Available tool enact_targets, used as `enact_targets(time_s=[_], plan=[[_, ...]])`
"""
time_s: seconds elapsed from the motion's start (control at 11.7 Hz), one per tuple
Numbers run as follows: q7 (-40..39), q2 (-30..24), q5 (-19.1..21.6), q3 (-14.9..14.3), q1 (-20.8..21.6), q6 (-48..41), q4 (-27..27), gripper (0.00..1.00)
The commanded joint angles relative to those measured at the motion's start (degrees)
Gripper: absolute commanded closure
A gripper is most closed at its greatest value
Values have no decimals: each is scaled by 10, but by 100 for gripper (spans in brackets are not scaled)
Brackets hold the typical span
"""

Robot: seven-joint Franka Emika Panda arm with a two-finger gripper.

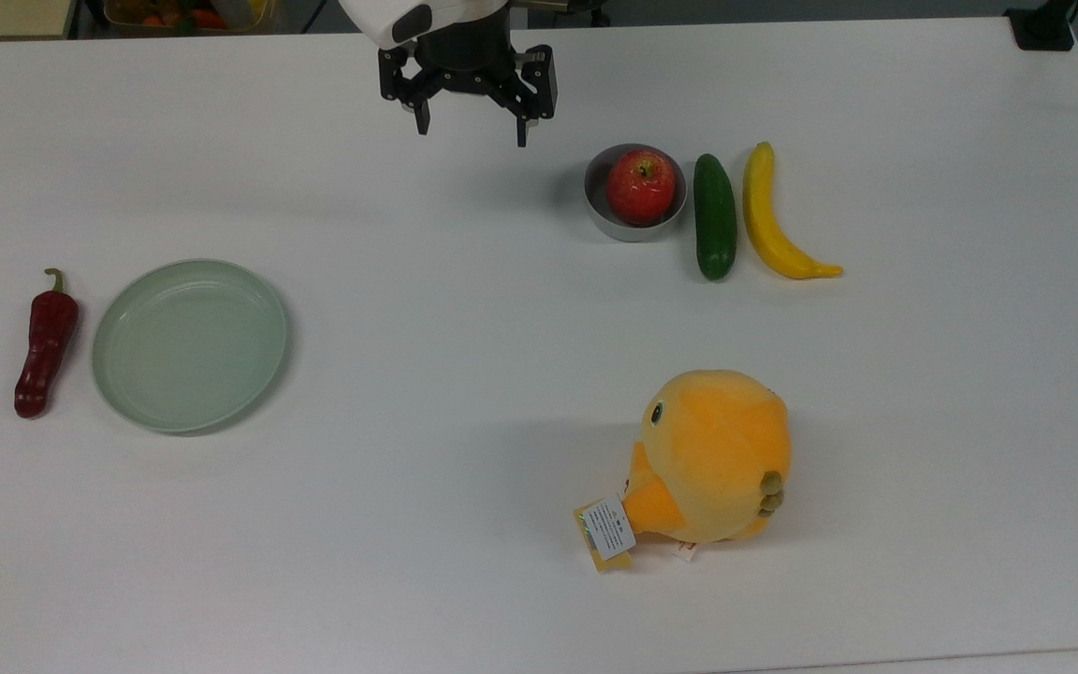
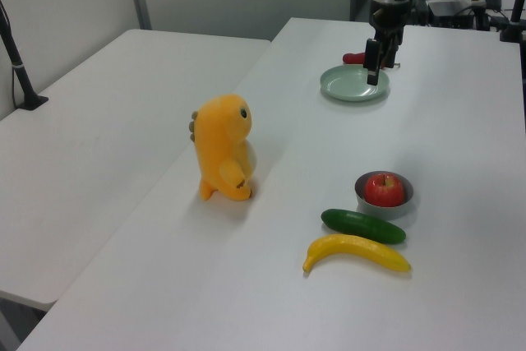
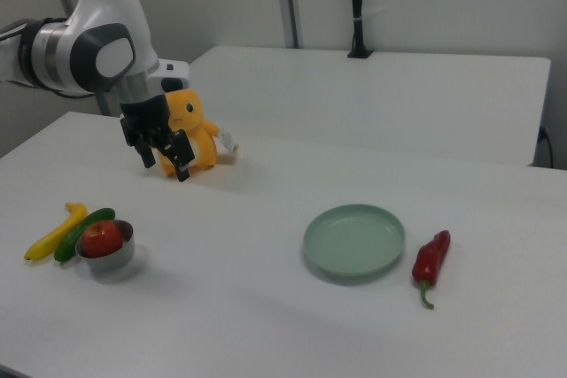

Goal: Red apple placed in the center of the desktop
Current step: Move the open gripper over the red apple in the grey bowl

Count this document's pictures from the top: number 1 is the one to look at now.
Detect red chili pepper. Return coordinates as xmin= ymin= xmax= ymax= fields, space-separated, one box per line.
xmin=14 ymin=269 xmax=80 ymax=419

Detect pale green plate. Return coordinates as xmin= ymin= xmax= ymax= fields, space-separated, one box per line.
xmin=92 ymin=259 xmax=288 ymax=435

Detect yellow banana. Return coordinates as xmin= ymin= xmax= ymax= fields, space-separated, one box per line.
xmin=743 ymin=141 xmax=845 ymax=281

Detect beige cabinet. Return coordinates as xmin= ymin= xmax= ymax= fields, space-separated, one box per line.
xmin=0 ymin=0 xmax=74 ymax=40

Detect small grey bowl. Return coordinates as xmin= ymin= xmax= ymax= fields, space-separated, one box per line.
xmin=584 ymin=143 xmax=689 ymax=243

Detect green cucumber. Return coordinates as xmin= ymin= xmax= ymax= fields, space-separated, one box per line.
xmin=693 ymin=154 xmax=738 ymax=281

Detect red apple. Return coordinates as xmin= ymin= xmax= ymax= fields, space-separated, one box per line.
xmin=606 ymin=150 xmax=677 ymax=227

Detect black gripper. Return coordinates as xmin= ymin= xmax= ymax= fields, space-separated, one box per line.
xmin=378 ymin=14 xmax=559 ymax=149

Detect orange plush dinosaur toy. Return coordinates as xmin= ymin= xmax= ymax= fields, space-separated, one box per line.
xmin=574 ymin=370 xmax=794 ymax=574

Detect black camera stand base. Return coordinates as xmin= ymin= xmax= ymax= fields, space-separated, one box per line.
xmin=1005 ymin=0 xmax=1078 ymax=52

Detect clear box of toy food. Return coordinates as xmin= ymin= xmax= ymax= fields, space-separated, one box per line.
xmin=103 ymin=0 xmax=278 ymax=35

